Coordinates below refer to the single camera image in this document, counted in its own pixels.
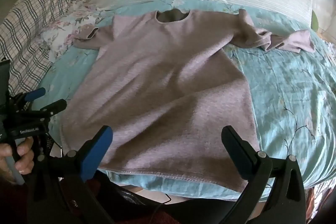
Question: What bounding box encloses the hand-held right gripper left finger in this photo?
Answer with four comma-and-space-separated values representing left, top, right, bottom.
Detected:
28, 125, 116, 224

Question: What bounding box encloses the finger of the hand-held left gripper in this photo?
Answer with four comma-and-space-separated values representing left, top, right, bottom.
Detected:
10, 88, 46, 109
24, 99, 67, 120

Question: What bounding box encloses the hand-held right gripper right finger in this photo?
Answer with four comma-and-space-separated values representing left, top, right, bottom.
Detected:
221, 126, 307, 224

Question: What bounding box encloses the beige fuzzy towel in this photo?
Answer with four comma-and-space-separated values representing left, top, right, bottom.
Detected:
60, 9, 315, 184

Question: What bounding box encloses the person's left hand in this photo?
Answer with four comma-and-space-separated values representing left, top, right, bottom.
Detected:
0, 137, 35, 184

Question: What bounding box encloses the plaid cloth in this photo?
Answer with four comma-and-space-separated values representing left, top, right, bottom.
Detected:
0, 0, 87, 98

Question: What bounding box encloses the teal floral bedsheet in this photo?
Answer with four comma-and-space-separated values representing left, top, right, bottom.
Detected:
37, 0, 336, 201

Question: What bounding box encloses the person's dark red clothing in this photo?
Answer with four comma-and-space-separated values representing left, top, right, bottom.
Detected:
0, 181, 34, 224

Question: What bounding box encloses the white floral cloth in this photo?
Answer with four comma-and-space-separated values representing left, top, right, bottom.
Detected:
39, 1, 116, 62

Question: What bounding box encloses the black cable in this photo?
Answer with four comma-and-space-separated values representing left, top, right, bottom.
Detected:
123, 189, 172, 224

